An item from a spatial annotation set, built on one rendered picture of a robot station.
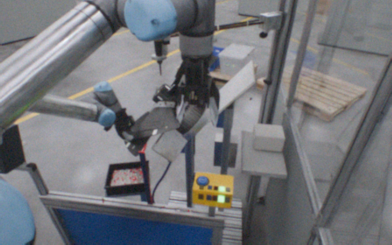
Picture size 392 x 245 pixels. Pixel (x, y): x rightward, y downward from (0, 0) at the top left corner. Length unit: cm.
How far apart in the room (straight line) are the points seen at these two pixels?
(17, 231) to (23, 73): 23
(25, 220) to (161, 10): 33
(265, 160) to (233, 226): 79
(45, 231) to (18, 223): 214
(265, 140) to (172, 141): 54
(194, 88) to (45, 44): 29
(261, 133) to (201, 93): 99
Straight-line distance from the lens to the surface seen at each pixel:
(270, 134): 152
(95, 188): 262
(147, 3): 42
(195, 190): 104
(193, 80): 55
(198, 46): 54
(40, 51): 48
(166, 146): 134
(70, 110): 106
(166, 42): 116
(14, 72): 47
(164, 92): 133
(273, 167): 148
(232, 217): 220
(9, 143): 133
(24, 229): 37
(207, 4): 52
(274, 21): 144
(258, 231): 225
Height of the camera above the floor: 188
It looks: 34 degrees down
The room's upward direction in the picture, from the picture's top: straight up
